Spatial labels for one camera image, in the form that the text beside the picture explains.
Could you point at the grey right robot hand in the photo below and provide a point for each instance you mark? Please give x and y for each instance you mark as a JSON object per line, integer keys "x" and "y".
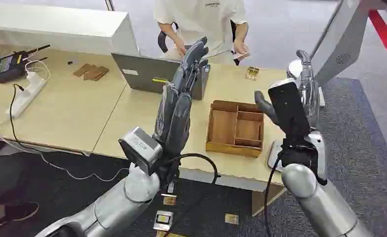
{"x": 288, "y": 104}

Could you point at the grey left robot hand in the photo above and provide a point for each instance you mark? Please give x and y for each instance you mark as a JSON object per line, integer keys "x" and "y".
{"x": 178, "y": 114}

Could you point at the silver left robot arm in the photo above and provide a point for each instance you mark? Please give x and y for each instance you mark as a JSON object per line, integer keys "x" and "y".
{"x": 131, "y": 201}

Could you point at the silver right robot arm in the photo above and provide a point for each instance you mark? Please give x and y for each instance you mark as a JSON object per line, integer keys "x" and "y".
{"x": 321, "y": 206}

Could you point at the gold card stack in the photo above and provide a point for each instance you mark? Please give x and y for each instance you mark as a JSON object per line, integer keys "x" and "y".
{"x": 252, "y": 73}

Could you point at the grey laptop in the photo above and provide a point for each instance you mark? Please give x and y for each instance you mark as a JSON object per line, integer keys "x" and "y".
{"x": 141, "y": 73}

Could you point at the wooden card box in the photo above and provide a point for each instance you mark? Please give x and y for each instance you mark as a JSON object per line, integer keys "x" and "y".
{"x": 234, "y": 129}

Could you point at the person's right hand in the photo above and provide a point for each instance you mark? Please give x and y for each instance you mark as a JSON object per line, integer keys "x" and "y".
{"x": 180, "y": 48}

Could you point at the person's hand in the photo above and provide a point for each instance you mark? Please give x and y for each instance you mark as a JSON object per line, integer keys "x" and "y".
{"x": 180, "y": 48}
{"x": 239, "y": 45}

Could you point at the person's left hand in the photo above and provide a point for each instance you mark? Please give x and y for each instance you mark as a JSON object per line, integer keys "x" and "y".
{"x": 239, "y": 45}

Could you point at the person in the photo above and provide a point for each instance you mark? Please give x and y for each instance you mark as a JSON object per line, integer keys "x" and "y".
{"x": 199, "y": 23}

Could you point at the brown cardboard pieces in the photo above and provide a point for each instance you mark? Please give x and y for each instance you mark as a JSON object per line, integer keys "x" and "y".
{"x": 91, "y": 72}

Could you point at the white framed card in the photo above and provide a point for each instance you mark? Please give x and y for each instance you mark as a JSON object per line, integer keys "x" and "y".
{"x": 163, "y": 220}

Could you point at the white counter block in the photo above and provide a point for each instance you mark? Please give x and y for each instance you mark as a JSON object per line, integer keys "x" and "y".
{"x": 55, "y": 27}

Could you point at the white power strip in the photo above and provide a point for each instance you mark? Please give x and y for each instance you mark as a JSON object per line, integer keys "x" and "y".
{"x": 28, "y": 93}

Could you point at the black radio device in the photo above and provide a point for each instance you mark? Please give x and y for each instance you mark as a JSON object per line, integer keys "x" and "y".
{"x": 10, "y": 67}

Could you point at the seated person's leg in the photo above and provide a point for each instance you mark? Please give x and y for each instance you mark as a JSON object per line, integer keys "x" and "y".
{"x": 0, "y": 176}

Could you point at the black shoe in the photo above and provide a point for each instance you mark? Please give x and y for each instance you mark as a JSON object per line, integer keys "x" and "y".
{"x": 10, "y": 214}

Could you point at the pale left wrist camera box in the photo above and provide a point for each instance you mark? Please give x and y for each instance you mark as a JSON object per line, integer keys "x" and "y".
{"x": 141, "y": 147}

